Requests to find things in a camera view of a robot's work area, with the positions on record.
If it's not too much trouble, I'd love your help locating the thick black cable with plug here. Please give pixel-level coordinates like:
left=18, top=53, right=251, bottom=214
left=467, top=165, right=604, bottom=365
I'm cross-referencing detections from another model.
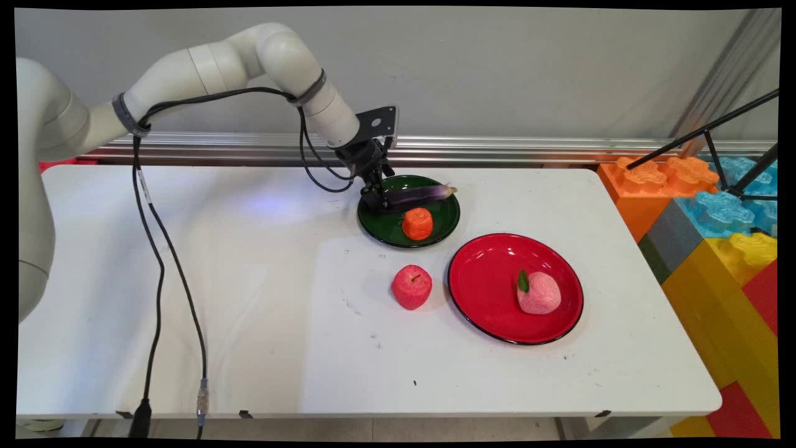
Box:
left=127, top=87, right=356, bottom=439

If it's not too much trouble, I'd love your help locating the red toy apple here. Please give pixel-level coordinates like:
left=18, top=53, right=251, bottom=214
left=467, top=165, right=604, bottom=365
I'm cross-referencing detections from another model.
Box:
left=391, top=265, right=433, bottom=310

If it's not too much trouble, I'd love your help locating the black tripod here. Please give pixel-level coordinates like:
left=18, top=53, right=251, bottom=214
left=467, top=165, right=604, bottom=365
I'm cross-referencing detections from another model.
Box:
left=627, top=89, right=779, bottom=203

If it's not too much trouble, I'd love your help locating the orange foam building block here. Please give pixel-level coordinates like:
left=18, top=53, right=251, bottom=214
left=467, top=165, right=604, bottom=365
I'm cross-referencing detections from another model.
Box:
left=597, top=156, right=721, bottom=243

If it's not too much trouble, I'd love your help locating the orange toy fruit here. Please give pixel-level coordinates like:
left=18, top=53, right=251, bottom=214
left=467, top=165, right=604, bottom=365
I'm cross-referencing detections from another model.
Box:
left=402, top=207, right=434, bottom=241

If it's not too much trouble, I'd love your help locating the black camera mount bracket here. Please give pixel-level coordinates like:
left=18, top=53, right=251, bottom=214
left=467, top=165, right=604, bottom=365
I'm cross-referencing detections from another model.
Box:
left=356, top=106, right=399, bottom=141

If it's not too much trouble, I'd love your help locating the pink toy peach with leaf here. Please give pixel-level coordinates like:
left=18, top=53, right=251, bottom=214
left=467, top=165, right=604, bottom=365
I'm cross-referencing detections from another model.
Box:
left=517, top=269, right=562, bottom=315

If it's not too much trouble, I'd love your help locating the grey cable strap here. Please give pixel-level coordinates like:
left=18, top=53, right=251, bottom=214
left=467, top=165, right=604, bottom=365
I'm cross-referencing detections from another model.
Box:
left=112, top=92, right=152, bottom=139
left=289, top=68, right=328, bottom=108

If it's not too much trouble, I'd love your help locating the dark green plate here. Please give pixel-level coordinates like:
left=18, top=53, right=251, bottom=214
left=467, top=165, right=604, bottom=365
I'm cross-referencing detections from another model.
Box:
left=358, top=175, right=461, bottom=249

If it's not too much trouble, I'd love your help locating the red foam building block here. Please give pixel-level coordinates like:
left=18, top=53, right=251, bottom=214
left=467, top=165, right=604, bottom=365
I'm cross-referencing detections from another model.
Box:
left=39, top=158, right=98, bottom=174
left=742, top=258, right=779, bottom=337
left=706, top=381, right=775, bottom=439

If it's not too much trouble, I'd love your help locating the red plate with black rim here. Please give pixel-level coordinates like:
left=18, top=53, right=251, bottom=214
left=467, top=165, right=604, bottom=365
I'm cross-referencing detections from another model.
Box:
left=448, top=233, right=584, bottom=346

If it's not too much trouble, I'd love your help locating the grey foam building block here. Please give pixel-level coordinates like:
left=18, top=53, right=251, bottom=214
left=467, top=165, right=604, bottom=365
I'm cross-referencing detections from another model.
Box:
left=639, top=198, right=706, bottom=284

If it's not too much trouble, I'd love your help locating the black cable with silver connector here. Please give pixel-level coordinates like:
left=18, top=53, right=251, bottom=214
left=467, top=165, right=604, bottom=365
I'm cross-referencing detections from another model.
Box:
left=134, top=87, right=358, bottom=440

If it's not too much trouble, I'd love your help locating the purple toy eggplant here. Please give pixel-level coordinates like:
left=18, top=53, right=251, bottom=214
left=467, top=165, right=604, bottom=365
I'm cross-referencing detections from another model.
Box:
left=375, top=184, right=458, bottom=210

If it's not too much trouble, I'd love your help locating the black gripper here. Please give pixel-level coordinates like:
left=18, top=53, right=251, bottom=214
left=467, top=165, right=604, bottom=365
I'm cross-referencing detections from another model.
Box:
left=336, top=138, right=397, bottom=210

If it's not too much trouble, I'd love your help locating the blue foam building block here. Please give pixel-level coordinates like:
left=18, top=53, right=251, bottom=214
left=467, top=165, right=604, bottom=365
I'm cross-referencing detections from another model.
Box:
left=675, top=157, right=779, bottom=238

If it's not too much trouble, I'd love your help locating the aluminium rail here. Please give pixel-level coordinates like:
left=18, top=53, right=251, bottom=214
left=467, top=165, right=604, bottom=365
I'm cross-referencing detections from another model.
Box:
left=81, top=131, right=778, bottom=167

